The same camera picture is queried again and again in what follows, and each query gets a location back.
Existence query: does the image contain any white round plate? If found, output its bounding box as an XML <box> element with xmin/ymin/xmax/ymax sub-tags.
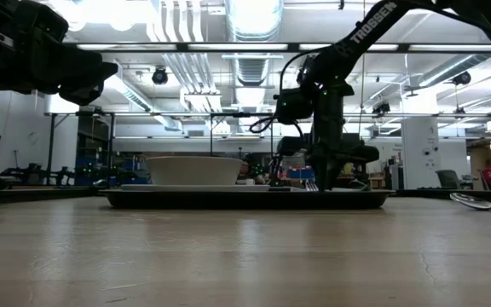
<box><xmin>119</xmin><ymin>183</ymin><xmax>272</xmax><ymax>193</ymax></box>

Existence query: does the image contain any white pillar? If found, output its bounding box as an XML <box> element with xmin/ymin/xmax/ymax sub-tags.
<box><xmin>400</xmin><ymin>116</ymin><xmax>442</xmax><ymax>190</ymax></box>

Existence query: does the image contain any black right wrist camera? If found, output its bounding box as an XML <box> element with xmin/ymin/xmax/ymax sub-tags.
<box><xmin>274</xmin><ymin>87</ymin><xmax>315</xmax><ymax>125</ymax></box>

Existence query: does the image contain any grey office chair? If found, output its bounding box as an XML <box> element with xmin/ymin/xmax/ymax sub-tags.
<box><xmin>435</xmin><ymin>169</ymin><xmax>463</xmax><ymax>190</ymax></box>

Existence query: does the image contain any silver spoon teal handle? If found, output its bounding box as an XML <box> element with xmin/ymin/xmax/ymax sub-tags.
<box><xmin>448</xmin><ymin>192</ymin><xmax>491</xmax><ymax>212</ymax></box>

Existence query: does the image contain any beige ceramic bowl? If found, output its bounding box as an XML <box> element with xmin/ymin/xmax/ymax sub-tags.
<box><xmin>144</xmin><ymin>155</ymin><xmax>245</xmax><ymax>186</ymax></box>

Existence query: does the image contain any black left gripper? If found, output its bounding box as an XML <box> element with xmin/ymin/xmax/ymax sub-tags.
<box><xmin>0</xmin><ymin>0</ymin><xmax>119</xmax><ymax>107</ymax></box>

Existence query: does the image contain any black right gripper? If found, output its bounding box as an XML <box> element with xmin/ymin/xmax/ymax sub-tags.
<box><xmin>276</xmin><ymin>90</ymin><xmax>381</xmax><ymax>191</ymax></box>

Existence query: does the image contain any black background workstation frame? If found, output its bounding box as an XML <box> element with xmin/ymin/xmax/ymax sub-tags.
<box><xmin>43</xmin><ymin>109</ymin><xmax>491</xmax><ymax>188</ymax></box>

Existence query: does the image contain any blue storage box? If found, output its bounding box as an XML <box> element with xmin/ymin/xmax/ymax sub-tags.
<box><xmin>287</xmin><ymin>166</ymin><xmax>315</xmax><ymax>181</ymax></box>

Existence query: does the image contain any black metal table frame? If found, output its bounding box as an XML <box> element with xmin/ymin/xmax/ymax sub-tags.
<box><xmin>0</xmin><ymin>186</ymin><xmax>491</xmax><ymax>206</ymax></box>

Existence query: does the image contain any black plastic serving tray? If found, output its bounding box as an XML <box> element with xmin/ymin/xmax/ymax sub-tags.
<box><xmin>99</xmin><ymin>188</ymin><xmax>396</xmax><ymax>211</ymax></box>

